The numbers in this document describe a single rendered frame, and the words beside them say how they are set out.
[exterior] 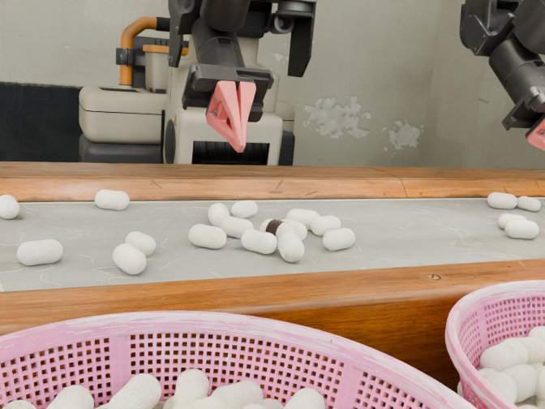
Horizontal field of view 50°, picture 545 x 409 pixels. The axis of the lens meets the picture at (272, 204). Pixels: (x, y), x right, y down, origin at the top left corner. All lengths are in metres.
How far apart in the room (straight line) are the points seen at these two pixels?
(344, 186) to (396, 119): 2.31
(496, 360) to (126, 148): 1.17
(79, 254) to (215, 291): 0.17
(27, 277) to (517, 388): 0.34
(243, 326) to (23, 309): 0.12
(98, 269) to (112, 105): 0.97
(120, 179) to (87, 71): 1.89
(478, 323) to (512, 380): 0.06
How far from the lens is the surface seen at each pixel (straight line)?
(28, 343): 0.32
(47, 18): 2.57
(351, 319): 0.39
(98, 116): 1.43
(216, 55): 0.72
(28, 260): 0.48
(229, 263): 0.50
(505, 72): 0.84
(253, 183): 0.74
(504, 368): 0.40
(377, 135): 3.04
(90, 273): 0.47
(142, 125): 1.44
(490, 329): 0.43
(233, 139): 0.67
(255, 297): 0.37
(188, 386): 0.32
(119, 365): 0.33
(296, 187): 0.75
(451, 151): 3.00
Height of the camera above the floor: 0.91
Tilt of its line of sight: 14 degrees down
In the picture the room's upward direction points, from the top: 5 degrees clockwise
